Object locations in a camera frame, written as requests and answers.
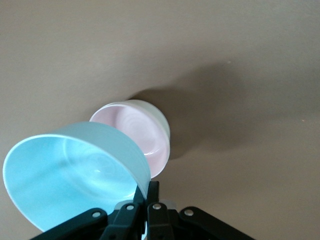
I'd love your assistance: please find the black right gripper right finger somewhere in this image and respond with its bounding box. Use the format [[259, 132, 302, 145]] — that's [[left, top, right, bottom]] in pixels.
[[147, 180, 256, 240]]

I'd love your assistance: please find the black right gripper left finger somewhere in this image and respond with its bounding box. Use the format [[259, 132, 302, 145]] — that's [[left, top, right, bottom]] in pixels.
[[29, 186, 149, 240]]

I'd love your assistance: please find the light blue plastic bowl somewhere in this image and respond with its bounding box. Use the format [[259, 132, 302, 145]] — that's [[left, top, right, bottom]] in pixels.
[[2, 121, 152, 233]]

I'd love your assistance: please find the pink plastic bowl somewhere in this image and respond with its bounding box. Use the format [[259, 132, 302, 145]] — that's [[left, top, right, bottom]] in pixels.
[[89, 101, 171, 179]]

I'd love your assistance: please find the brown table mat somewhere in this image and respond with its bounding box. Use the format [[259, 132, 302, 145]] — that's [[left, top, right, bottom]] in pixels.
[[0, 0, 320, 240]]

